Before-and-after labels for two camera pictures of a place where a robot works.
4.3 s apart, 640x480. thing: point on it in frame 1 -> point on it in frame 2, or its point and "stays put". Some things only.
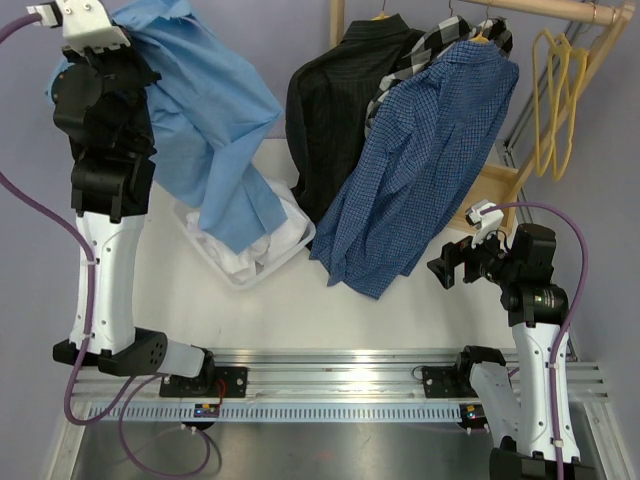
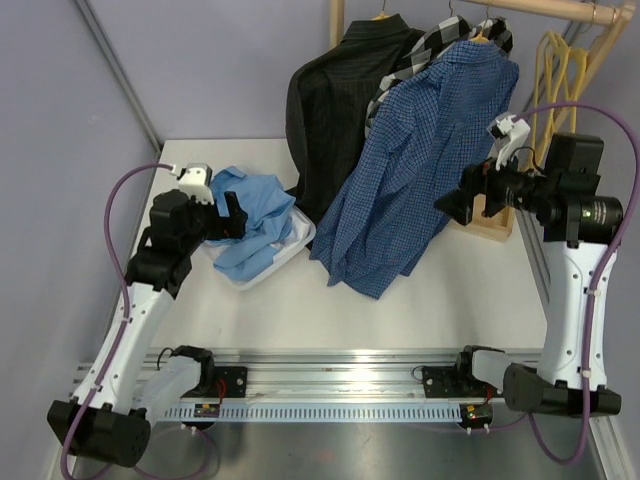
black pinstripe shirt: x=328 y=93 stays put
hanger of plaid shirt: x=481 y=37 stays put
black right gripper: x=444 y=267 -> x=459 y=204
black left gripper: x=125 y=52 -> x=231 y=226
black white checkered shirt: x=436 y=42 stays put
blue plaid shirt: x=431 y=139 stays put
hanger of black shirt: x=382 y=14 stays put
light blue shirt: x=205 y=100 -> x=261 y=200
